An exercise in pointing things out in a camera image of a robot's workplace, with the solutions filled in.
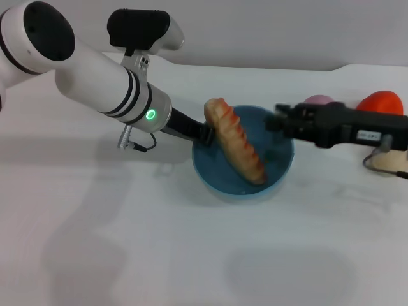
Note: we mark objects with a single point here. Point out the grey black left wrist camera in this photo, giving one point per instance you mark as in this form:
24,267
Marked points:
143,27

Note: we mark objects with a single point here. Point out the beige round bun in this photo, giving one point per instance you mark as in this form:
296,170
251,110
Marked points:
389,161

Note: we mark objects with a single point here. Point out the orange striped bread loaf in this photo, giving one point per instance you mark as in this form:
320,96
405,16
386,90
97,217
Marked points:
236,140

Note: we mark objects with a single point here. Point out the blue bowl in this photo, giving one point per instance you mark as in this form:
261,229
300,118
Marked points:
274,165

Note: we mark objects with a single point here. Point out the pink peach toy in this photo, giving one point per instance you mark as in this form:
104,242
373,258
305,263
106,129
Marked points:
318,99

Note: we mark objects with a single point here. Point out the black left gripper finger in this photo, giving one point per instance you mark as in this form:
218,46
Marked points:
207,135

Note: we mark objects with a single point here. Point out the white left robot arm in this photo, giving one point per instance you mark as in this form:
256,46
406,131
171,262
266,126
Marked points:
79,73

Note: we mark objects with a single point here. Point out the red pepper toy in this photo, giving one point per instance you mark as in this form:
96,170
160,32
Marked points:
381,102

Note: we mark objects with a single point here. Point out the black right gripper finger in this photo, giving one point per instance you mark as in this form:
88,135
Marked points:
283,107
275,125

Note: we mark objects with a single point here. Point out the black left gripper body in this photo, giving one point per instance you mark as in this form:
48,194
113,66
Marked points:
185,126

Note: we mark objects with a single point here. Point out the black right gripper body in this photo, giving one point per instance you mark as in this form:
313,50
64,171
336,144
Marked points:
334,127

